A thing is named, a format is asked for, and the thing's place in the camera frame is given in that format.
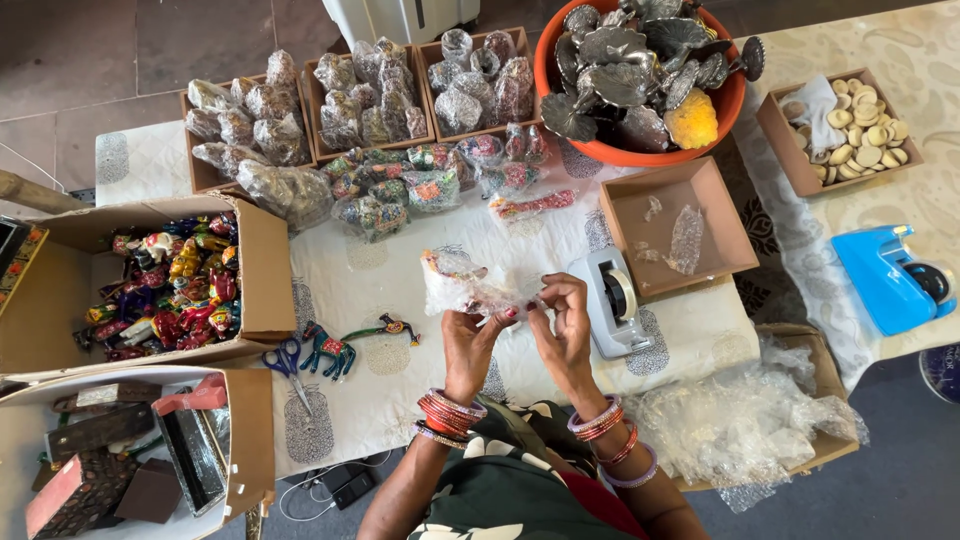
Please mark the white appliance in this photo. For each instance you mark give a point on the white appliance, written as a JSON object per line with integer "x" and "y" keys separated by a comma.
{"x": 401, "y": 19}

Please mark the red and purple left bangles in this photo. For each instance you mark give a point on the red and purple left bangles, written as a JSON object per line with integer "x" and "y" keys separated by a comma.
{"x": 450, "y": 416}

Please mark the blue tape dispenser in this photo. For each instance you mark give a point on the blue tape dispenser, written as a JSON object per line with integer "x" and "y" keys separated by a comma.
{"x": 874, "y": 289}

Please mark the cream paisley tablecloth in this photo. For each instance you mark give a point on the cream paisley tablecloth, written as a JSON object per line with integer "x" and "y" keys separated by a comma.
{"x": 915, "y": 202}

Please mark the red and purple bangles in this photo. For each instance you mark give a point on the red and purple bangles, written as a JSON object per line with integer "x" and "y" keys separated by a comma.
{"x": 450, "y": 416}
{"x": 611, "y": 439}

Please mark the empty brown wooden tray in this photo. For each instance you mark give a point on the empty brown wooden tray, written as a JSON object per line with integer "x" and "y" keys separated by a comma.
{"x": 712, "y": 225}

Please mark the person's right hand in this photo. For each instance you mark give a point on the person's right hand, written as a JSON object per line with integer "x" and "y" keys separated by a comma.
{"x": 570, "y": 345}

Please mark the white cloth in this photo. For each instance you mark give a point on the white cloth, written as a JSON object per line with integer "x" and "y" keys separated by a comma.
{"x": 819, "y": 112}

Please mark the cardboard box of decorated boxes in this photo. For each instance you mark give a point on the cardboard box of decorated boxes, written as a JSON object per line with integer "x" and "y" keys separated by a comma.
{"x": 247, "y": 435}

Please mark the green floral garment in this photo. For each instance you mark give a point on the green floral garment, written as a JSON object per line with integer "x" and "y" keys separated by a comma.
{"x": 517, "y": 480}

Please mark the small bubble wrap scrap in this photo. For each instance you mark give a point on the small bubble wrap scrap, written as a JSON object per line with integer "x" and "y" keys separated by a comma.
{"x": 645, "y": 253}
{"x": 652, "y": 208}

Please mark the heap of metal leaf ornaments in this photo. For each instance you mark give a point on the heap of metal leaf ornaments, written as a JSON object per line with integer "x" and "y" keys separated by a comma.
{"x": 630, "y": 75}

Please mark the wooden pole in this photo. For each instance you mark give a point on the wooden pole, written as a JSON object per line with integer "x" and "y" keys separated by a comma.
{"x": 34, "y": 193}

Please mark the heap of pale wooden discs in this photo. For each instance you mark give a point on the heap of pale wooden discs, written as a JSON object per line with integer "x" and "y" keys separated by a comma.
{"x": 862, "y": 135}

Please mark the large bubble-wrapped dark figurine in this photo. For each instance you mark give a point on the large bubble-wrapped dark figurine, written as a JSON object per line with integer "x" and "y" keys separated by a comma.
{"x": 289, "y": 191}

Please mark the black patterned box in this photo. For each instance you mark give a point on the black patterned box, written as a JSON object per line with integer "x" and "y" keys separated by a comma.
{"x": 19, "y": 259}

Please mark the wooden tray with discs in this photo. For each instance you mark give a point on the wooden tray with discs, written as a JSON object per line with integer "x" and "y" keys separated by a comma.
{"x": 784, "y": 146}

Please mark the orange plastic tub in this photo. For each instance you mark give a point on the orange plastic tub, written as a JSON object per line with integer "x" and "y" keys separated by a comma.
{"x": 645, "y": 154}

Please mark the yellow sponge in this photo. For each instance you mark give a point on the yellow sponge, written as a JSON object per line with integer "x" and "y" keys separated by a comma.
{"x": 691, "y": 120}

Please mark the long bubble wrap piece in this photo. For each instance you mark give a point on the long bubble wrap piece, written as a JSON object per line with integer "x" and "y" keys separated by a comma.
{"x": 686, "y": 240}

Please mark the white printed tablecloth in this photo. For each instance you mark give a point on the white printed tablecloth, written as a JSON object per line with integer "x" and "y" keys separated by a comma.
{"x": 420, "y": 375}

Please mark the cardboard box of painted figurines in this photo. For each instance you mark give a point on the cardboard box of painted figurines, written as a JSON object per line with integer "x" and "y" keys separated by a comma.
{"x": 262, "y": 270}

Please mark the red and purple right bangles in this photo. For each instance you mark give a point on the red and purple right bangles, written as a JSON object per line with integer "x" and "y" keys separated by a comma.
{"x": 611, "y": 439}

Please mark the teal painted camel figurine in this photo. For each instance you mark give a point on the teal painted camel figurine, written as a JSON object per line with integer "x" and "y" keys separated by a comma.
{"x": 328, "y": 350}

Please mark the bubble-wrapped colourful figurine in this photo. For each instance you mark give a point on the bubble-wrapped colourful figurine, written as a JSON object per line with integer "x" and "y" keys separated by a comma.
{"x": 457, "y": 289}

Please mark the white tape dispenser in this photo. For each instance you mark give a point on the white tape dispenser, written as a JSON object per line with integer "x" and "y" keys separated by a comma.
{"x": 600, "y": 322}

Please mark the dark round plate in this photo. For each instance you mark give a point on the dark round plate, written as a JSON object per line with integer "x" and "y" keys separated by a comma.
{"x": 941, "y": 373}

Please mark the wooden tray of wrapped items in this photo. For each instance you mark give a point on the wooden tray of wrapped items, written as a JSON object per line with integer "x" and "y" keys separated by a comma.
{"x": 247, "y": 124}
{"x": 371, "y": 101}
{"x": 480, "y": 86}

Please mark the heap of wrapped colourful figurines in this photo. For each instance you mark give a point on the heap of wrapped colourful figurines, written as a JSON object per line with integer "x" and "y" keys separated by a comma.
{"x": 420, "y": 184}

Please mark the wrapped red long figurine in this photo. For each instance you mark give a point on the wrapped red long figurine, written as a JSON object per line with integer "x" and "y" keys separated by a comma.
{"x": 536, "y": 204}

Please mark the person's left hand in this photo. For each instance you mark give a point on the person's left hand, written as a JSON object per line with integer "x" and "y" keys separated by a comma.
{"x": 466, "y": 352}

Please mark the cardboard box of bubble wrap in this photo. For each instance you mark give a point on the cardboard box of bubble wrap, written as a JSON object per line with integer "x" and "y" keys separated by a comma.
{"x": 742, "y": 420}

